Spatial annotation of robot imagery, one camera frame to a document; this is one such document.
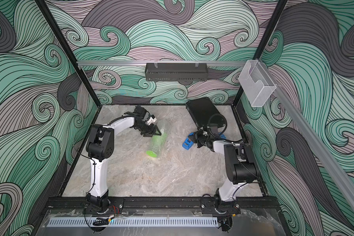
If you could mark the aluminium rail back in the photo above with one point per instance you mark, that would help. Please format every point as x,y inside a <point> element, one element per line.
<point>143,63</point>

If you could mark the white slotted cable duct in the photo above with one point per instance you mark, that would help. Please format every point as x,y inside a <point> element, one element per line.
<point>168,221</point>

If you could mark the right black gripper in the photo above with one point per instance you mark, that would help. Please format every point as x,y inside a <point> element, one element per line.
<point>197,134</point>

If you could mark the black flat case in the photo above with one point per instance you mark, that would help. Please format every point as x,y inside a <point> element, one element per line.
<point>204,112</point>

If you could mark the black wall tray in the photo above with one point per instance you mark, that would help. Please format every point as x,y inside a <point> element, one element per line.
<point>176,72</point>

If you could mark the aluminium rail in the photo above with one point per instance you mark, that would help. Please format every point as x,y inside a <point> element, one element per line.
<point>338,175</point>
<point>143,63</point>

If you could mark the aluminium rail right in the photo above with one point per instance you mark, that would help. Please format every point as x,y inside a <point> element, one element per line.
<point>338,175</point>

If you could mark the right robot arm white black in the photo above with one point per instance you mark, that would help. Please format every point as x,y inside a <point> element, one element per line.
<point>239,171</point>

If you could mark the blue tape dispenser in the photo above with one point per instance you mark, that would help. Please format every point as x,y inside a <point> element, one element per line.
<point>189,141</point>

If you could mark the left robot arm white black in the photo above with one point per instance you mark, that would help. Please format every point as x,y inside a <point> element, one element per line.
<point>101,145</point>

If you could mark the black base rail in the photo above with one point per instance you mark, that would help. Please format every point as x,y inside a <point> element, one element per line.
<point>205,204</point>

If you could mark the clear plastic wall bin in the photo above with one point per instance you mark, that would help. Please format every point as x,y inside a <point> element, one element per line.
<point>257,82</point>

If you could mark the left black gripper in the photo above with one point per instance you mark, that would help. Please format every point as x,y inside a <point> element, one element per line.
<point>150,134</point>

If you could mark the green plastic wine glass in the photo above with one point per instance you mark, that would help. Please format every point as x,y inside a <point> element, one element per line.
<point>156,144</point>

